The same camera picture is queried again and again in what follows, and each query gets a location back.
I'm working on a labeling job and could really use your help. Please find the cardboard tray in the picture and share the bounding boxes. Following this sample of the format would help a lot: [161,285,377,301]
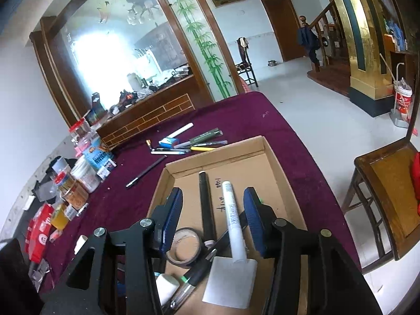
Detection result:
[146,135,311,315]

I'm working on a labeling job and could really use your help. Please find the wooden shelf cabinet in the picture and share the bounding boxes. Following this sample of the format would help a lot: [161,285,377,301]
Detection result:
[382,20,420,84]

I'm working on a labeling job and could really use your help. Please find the red white bucket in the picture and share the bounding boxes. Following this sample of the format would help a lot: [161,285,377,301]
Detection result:
[392,79,413,115]

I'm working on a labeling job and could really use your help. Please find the yellow box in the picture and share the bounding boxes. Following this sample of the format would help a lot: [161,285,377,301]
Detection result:
[50,203,72,231]

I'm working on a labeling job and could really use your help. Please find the clear jar white contents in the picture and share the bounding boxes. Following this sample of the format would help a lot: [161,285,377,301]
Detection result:
[70,157,99,193]

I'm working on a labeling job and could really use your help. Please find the black pen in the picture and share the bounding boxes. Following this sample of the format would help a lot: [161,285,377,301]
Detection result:
[125,155,168,188]

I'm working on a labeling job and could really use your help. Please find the pink bottle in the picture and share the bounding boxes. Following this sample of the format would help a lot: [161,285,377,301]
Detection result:
[74,137,93,158]

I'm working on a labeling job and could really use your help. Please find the brown wooden door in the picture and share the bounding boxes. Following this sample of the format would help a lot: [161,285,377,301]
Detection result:
[261,0,308,62]

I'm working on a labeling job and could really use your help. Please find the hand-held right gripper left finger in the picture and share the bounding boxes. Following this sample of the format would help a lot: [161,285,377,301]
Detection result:
[40,187,184,315]

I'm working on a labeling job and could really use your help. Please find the clutter pile on counter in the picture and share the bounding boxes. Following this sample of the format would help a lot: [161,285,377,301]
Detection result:
[108,67,192,112]

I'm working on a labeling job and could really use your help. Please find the white marker pen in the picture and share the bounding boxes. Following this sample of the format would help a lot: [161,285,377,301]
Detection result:
[221,180,249,265]

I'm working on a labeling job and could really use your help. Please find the red paper bag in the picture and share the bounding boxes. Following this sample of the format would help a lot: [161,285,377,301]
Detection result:
[25,203,56,264]

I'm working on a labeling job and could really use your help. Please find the wooden chair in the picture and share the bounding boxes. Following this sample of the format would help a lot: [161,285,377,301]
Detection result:
[341,72,420,274]

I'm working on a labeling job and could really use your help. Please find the black marker pale caps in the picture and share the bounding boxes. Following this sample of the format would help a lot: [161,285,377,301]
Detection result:
[198,170,218,247]

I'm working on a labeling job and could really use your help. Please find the chandelier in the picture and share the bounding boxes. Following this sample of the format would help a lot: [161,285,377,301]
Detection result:
[126,0,161,25]

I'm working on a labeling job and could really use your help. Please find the red cloth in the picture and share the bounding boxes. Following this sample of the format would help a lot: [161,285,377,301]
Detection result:
[411,153,420,216]

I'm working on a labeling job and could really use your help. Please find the wooden brick pattern counter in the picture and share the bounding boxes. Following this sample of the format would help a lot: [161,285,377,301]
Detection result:
[97,74,197,148]

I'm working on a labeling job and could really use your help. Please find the clear silver pen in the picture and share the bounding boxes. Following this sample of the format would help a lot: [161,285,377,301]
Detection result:
[173,139,229,149]

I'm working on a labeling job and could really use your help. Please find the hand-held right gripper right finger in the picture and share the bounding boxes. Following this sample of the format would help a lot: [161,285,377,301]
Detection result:
[243,186,384,315]

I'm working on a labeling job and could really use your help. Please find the gold pillar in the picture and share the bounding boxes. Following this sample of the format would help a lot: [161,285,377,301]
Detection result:
[323,0,399,117]

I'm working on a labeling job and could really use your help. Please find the black marker green caps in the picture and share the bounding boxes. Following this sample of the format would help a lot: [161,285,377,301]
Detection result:
[180,198,265,286]

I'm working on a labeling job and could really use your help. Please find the white blue pen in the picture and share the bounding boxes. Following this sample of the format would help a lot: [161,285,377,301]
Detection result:
[150,148,191,155]

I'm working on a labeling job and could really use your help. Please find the wooden stair railing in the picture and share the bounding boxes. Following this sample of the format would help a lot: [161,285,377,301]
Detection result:
[300,0,348,73]

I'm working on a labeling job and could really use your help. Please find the clear jar red lid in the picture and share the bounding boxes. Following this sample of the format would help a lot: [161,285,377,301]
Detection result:
[68,119,91,145]

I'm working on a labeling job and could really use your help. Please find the bamboo painted panel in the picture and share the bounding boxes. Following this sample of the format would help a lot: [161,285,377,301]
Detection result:
[171,0,237,101]

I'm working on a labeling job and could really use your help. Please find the clear ballpoint pen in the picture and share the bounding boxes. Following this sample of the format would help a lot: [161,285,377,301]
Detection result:
[162,281,198,314]

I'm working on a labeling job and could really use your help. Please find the dark blue jacket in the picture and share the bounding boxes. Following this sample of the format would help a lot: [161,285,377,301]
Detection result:
[297,26,320,64]

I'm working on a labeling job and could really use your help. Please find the silver blister pack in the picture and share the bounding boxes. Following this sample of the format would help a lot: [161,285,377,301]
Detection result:
[28,258,51,291]

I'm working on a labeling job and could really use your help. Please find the dark chair with cloth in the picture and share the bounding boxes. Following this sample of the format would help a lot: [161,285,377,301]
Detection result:
[236,37,259,88]

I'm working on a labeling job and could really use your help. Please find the green pen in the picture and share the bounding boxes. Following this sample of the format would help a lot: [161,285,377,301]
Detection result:
[190,127,224,145]

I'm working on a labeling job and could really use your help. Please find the black tape roll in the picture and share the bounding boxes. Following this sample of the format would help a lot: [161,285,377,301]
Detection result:
[165,227,208,269]

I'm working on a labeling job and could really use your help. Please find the glass partition wooden frame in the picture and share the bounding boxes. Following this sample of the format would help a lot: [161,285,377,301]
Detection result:
[29,0,214,128]

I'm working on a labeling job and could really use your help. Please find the white chalk marker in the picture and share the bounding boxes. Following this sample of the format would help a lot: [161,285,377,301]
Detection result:
[167,122,194,140]

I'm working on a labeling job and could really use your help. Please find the blue white snack container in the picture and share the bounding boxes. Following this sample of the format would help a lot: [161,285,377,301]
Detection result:
[83,137,114,172]

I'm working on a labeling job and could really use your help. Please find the small white blue box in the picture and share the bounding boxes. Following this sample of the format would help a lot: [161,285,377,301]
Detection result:
[97,160,118,180]

